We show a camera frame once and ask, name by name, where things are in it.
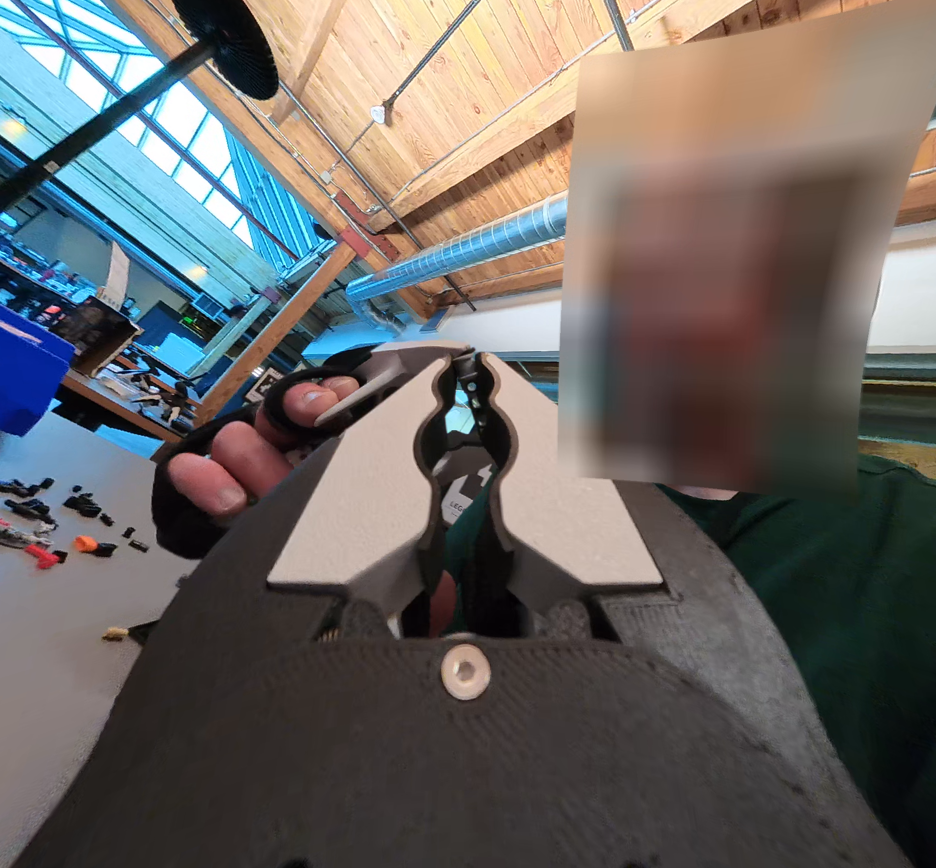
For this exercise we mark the small tan lego pin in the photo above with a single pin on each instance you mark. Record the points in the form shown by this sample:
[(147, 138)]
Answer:
[(115, 634)]

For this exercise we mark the red lego axle connector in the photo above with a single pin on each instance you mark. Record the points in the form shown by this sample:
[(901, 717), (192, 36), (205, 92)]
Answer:
[(42, 556)]

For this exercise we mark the silver ventilation duct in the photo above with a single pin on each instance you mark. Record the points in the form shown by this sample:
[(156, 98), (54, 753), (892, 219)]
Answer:
[(468, 246)]

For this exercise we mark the black support pole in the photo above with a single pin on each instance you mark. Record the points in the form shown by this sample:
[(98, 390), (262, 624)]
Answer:
[(219, 27)]

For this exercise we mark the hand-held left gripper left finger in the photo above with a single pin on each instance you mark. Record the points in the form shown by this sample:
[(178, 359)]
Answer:
[(358, 509)]

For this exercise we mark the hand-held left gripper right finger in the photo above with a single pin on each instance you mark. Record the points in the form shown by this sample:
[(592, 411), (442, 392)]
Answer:
[(570, 509)]

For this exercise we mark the scattered black lego connectors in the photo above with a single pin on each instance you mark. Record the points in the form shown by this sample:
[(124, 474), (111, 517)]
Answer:
[(80, 506)]

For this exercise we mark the blue plastic parts bin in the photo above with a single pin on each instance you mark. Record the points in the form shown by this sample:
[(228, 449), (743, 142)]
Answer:
[(29, 370)]

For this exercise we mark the person's right hand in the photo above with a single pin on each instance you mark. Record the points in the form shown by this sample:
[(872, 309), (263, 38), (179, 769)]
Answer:
[(248, 458)]

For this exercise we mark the white ceiling sensor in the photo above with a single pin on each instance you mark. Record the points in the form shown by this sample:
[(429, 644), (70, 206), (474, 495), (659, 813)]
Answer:
[(378, 113)]

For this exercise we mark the wooden post red bracket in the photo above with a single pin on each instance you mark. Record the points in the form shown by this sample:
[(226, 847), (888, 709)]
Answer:
[(292, 319)]

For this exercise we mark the small orange lego piece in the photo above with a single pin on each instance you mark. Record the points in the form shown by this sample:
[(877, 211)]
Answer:
[(85, 544)]

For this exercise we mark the black lego wedge piece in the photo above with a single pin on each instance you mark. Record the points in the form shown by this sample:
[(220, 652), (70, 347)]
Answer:
[(142, 632)]

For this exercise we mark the dark cardboard box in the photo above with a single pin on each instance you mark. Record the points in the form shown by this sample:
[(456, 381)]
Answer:
[(95, 334)]

